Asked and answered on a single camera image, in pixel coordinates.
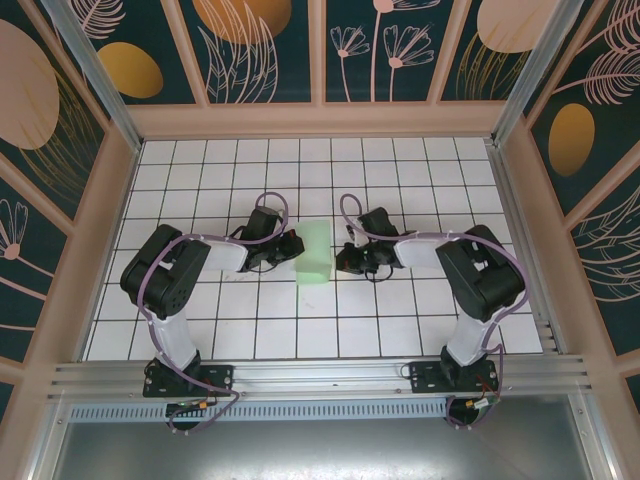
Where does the grey sheet metal panel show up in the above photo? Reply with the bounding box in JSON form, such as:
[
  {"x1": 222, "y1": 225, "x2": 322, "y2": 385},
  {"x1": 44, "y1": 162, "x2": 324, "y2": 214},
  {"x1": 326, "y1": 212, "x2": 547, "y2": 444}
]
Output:
[{"x1": 49, "y1": 394, "x2": 616, "y2": 480}]

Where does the aluminium side rail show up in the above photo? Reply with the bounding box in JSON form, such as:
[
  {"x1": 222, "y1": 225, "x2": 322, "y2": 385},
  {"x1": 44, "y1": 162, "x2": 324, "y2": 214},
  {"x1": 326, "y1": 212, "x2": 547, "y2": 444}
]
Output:
[{"x1": 487, "y1": 139, "x2": 571, "y2": 357}]

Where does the aluminium mounting rail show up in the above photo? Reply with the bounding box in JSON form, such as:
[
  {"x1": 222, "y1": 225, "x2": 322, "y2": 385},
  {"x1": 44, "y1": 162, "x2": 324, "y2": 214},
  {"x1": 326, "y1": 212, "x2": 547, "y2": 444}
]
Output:
[{"x1": 47, "y1": 354, "x2": 594, "y2": 404}]

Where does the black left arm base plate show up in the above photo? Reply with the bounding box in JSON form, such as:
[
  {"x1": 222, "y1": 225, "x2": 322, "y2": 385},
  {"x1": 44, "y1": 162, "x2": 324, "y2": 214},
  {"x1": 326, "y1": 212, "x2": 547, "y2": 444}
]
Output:
[{"x1": 143, "y1": 364, "x2": 235, "y2": 399}]

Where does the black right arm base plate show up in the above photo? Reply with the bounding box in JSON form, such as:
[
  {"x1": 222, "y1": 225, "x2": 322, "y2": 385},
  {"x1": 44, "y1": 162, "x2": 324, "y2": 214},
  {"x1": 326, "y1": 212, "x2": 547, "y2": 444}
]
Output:
[{"x1": 408, "y1": 360, "x2": 499, "y2": 396}]

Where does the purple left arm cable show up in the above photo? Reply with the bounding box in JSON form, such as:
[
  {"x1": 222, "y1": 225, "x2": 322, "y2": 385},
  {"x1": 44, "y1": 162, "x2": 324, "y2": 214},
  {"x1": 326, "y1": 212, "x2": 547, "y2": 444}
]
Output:
[{"x1": 135, "y1": 191, "x2": 291, "y2": 435}]

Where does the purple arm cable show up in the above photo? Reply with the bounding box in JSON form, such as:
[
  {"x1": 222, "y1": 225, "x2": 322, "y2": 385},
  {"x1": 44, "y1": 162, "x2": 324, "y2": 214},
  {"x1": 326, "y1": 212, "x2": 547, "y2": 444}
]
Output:
[
  {"x1": 135, "y1": 191, "x2": 291, "y2": 435},
  {"x1": 339, "y1": 193, "x2": 530, "y2": 430}
]

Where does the slotted grey cable duct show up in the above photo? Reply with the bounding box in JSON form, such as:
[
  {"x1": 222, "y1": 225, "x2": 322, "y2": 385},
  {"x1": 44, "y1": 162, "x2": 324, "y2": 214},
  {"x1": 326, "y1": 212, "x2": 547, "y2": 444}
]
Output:
[{"x1": 69, "y1": 399, "x2": 451, "y2": 421}]

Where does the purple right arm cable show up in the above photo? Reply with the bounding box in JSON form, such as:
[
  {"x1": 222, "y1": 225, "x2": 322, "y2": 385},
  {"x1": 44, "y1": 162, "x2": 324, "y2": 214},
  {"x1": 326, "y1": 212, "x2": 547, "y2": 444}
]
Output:
[{"x1": 339, "y1": 193, "x2": 530, "y2": 430}]

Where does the aluminium corner post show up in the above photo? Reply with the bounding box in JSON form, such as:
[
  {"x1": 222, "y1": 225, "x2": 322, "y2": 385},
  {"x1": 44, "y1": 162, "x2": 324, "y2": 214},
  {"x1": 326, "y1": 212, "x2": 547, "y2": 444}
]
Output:
[
  {"x1": 42, "y1": 0, "x2": 144, "y2": 151},
  {"x1": 490, "y1": 0, "x2": 599, "y2": 147}
]

